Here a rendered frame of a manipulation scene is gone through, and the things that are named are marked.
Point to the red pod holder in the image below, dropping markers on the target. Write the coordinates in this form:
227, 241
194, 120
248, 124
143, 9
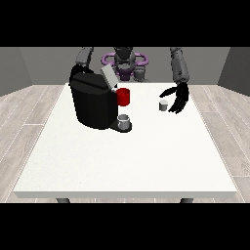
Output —
123, 97

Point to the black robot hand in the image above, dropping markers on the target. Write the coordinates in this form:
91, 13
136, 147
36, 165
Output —
182, 96
78, 68

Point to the grey robot trunk purple rings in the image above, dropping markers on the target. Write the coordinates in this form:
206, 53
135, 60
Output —
123, 62

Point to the small grey coffee pod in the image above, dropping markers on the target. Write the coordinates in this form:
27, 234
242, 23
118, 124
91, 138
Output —
163, 105

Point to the black coffee machine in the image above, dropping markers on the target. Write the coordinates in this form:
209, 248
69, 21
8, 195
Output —
92, 104

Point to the small grey cup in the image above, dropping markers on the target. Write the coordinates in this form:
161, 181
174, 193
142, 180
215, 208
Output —
124, 122

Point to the pale grey machine lid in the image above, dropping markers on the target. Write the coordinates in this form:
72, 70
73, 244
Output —
109, 75

